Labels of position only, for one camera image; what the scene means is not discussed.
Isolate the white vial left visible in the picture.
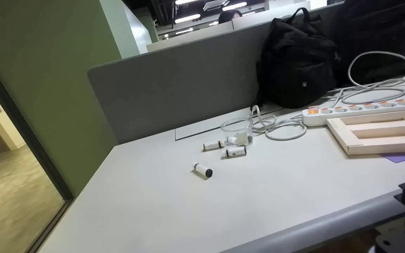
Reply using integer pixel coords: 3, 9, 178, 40
203, 141, 224, 152

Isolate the clear plastic cup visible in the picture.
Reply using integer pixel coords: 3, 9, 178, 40
221, 118, 252, 138

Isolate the white vial right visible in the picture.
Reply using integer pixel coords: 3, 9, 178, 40
224, 146, 248, 159

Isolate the white vial black cap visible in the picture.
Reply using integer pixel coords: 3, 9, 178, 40
193, 163, 214, 179

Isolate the grey desk partition panel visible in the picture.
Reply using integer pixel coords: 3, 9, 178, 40
88, 11, 287, 144

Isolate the black backpack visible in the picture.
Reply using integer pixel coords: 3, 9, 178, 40
256, 7, 336, 108

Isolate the purple paper sheet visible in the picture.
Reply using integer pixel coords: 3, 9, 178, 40
383, 153, 405, 163

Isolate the white extension cord power strip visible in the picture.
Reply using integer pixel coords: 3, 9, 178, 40
303, 99, 405, 127

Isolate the white power cable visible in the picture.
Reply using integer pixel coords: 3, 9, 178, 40
251, 49, 405, 142

